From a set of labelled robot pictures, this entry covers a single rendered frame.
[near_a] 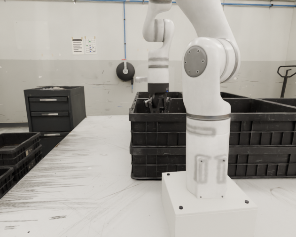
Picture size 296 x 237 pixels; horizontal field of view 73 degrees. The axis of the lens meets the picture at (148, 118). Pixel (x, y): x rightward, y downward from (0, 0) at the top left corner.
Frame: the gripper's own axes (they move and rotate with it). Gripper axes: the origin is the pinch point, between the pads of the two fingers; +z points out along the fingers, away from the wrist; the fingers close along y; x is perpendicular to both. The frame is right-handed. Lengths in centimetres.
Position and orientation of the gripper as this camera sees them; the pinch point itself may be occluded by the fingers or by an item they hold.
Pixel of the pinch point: (158, 122)
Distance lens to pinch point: 72.6
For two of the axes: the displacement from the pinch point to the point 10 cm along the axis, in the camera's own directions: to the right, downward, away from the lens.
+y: 6.5, -1.6, 7.4
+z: 0.1, 9.8, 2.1
